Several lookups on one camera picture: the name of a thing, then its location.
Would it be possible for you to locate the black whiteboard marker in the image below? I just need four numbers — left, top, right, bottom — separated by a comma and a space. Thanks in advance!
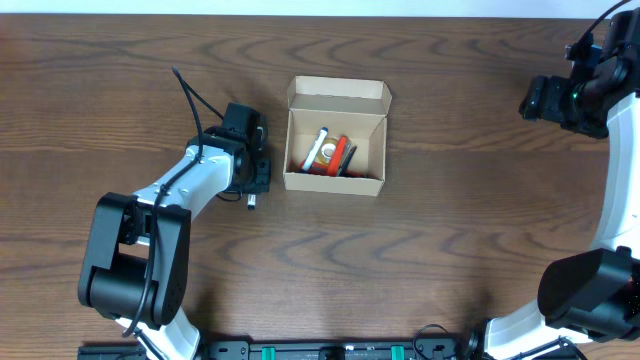
247, 194, 257, 210

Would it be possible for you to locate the red utility knife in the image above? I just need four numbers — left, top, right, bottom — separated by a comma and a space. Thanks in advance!
300, 162, 365, 178

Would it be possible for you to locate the blue whiteboard marker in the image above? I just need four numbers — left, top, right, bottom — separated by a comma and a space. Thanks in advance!
301, 127, 329, 173

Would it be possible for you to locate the yellow tape roll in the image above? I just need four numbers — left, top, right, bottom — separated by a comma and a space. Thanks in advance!
315, 137, 338, 166

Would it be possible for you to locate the cardboard box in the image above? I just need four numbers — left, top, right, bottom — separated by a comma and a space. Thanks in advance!
283, 76, 392, 196

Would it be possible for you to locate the red and black stapler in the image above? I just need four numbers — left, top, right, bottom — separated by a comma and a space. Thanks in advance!
329, 136, 357, 173

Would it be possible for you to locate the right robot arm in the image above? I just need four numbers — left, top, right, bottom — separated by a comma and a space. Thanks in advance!
482, 44, 639, 359

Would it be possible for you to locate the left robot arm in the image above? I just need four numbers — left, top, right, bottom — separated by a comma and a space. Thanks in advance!
78, 126, 270, 359

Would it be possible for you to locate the left black cable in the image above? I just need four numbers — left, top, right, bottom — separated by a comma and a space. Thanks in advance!
119, 67, 226, 360

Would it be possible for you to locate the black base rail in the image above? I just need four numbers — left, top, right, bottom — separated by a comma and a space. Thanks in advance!
77, 332, 580, 360

